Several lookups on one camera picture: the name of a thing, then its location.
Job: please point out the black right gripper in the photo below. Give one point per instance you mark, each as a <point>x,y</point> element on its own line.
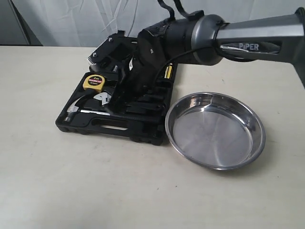
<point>138,59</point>

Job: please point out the black plastic tool case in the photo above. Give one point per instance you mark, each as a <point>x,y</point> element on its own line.
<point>141,120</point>

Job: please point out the adjustable wrench black handle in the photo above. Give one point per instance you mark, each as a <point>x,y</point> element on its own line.
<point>103,98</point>

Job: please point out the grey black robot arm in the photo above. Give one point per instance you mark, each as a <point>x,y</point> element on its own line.
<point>203,40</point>

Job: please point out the yellow tape measure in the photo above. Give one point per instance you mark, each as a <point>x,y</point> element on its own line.
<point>94,82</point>

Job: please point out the yellow black screwdriver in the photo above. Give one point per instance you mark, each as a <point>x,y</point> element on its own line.
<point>168,71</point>

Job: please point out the white backdrop curtain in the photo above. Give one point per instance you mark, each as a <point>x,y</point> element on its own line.
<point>86,23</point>

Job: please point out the steel claw hammer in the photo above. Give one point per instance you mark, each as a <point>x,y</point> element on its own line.
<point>85,104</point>

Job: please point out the round stainless steel tray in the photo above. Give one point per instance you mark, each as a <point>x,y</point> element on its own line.
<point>215,131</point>

